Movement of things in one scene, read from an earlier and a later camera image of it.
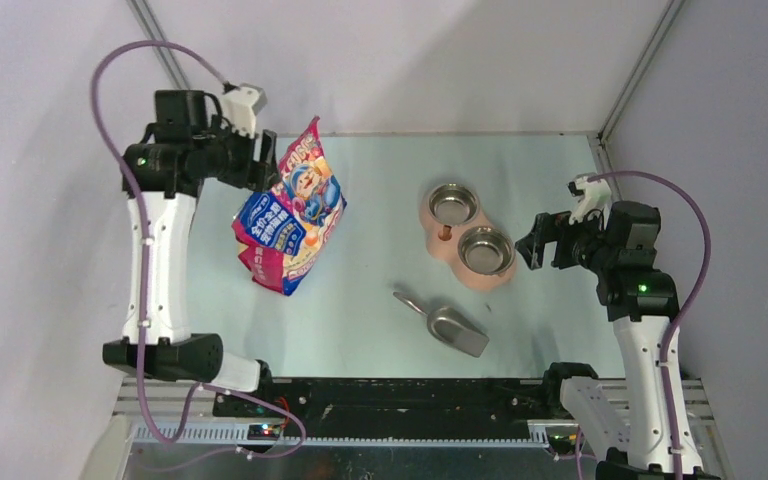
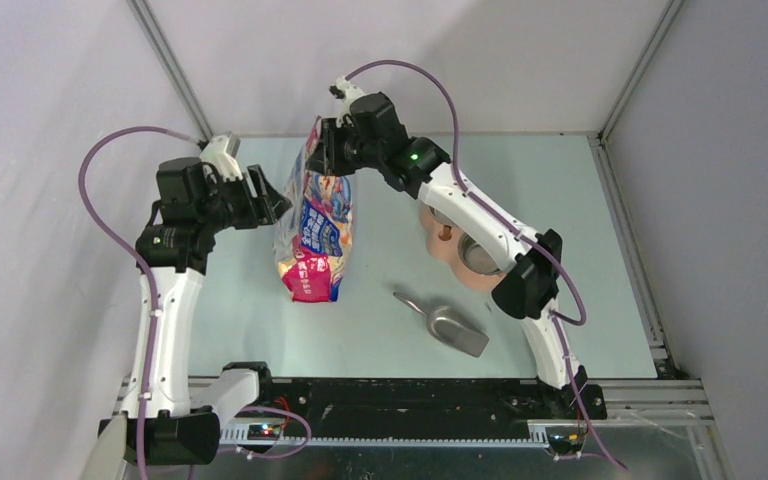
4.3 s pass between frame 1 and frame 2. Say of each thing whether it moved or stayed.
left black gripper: moved
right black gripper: moved
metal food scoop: stayed
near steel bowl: stayed
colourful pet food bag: moved
